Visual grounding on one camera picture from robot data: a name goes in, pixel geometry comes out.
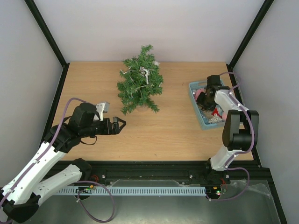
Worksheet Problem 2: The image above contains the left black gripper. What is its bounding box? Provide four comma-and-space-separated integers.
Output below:
81, 116, 127, 138

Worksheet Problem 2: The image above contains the small green christmas tree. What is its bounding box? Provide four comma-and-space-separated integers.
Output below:
116, 44, 164, 115

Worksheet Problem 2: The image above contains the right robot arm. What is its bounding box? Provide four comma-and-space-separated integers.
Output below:
196, 75, 259, 183

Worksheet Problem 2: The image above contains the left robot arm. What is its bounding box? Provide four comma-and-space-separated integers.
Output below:
0, 102, 126, 223

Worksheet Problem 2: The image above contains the pink fluffy ornament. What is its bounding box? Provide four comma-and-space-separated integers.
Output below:
194, 88, 205, 101

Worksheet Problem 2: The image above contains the red reindeer ornament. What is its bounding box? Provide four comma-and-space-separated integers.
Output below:
212, 108, 221, 117

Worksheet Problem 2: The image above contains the white snowflake ornament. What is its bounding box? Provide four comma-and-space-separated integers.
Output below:
208, 114, 223, 124

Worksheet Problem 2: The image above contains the light blue plastic basket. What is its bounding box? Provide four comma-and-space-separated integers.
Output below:
188, 81, 225, 130

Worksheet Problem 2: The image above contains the black aluminium frame rail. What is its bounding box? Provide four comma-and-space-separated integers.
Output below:
89, 161, 273, 186

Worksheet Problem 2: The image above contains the light blue cable duct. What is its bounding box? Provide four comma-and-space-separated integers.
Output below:
56, 186, 206, 196

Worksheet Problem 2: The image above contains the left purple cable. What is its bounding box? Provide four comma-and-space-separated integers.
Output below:
0, 97, 115, 224

